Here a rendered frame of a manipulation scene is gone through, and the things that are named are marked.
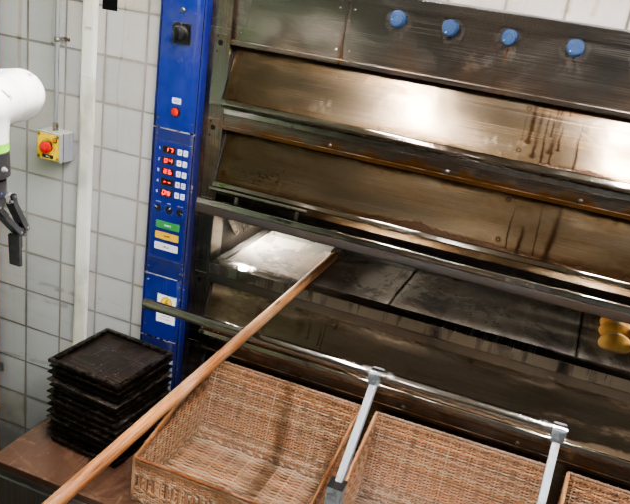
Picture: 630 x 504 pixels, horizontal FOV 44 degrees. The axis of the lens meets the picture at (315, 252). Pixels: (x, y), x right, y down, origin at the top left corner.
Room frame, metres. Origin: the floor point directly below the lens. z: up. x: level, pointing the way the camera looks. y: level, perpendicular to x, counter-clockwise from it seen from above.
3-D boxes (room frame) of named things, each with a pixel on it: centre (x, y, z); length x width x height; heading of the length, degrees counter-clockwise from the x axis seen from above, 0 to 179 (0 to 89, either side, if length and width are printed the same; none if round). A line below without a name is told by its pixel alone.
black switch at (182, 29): (2.42, 0.50, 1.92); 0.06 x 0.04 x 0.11; 72
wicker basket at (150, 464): (2.06, 0.11, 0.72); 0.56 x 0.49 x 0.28; 71
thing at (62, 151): (2.57, 0.92, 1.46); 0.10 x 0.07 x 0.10; 72
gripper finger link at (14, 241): (1.55, 0.64, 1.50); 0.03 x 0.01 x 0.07; 69
